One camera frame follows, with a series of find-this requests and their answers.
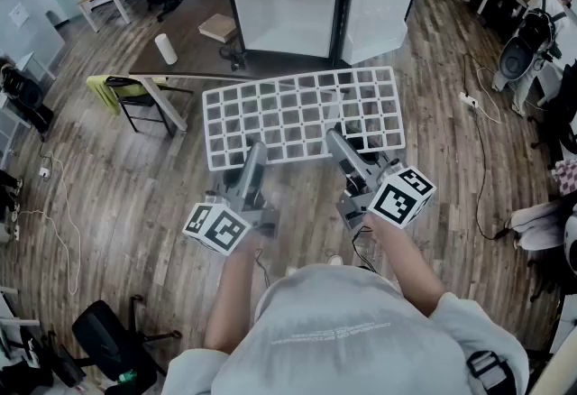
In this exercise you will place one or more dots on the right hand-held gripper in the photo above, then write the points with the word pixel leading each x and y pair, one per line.
pixel 399 199

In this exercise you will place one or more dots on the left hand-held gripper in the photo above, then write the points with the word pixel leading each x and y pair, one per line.
pixel 216 226

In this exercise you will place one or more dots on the white grid shelf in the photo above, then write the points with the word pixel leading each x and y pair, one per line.
pixel 297 113

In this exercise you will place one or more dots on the black mini fridge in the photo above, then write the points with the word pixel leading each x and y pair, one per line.
pixel 288 5

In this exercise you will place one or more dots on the person's left forearm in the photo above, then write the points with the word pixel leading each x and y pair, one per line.
pixel 234 294

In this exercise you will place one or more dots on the person's right forearm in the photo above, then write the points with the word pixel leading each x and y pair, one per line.
pixel 405 262

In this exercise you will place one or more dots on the person's shoe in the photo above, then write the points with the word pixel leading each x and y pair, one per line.
pixel 292 270
pixel 334 259

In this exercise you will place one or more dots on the black metal chair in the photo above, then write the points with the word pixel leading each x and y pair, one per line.
pixel 149 107

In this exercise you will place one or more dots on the white power strip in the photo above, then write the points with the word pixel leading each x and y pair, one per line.
pixel 469 99

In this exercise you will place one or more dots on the dark brown table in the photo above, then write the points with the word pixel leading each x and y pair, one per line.
pixel 194 46

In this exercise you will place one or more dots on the brown cardboard box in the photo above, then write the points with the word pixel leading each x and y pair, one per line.
pixel 218 28

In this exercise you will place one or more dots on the white paper roll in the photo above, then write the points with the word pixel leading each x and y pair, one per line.
pixel 166 49

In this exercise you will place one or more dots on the person's grey sweatshirt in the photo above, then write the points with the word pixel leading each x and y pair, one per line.
pixel 342 339

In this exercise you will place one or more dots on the checkered cloth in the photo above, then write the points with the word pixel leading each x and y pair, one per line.
pixel 567 177

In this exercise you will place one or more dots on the black swivel chair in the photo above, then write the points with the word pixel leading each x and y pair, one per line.
pixel 110 343

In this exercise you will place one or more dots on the black backpack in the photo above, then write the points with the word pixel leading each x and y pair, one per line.
pixel 27 98

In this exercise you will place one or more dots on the white wall plug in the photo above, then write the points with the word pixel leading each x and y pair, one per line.
pixel 44 172

